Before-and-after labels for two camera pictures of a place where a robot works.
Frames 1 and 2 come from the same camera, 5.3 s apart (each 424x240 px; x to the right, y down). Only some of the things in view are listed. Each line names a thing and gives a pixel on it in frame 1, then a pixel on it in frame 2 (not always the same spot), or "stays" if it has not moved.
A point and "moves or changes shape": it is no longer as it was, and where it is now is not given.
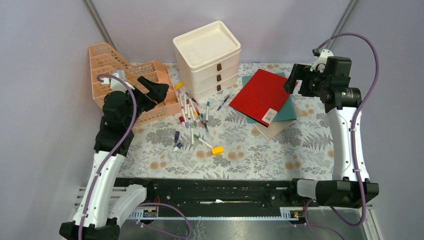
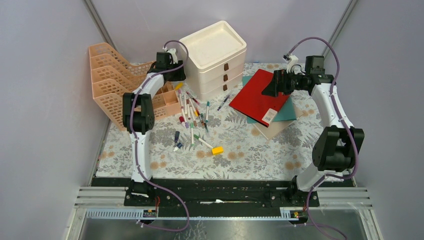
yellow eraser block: [218, 150] stays
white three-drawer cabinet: [208, 59] moves or changes shape
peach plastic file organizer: [103, 59] stays
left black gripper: [157, 92] to [179, 75]
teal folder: [287, 112] stays
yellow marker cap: [179, 86] stays
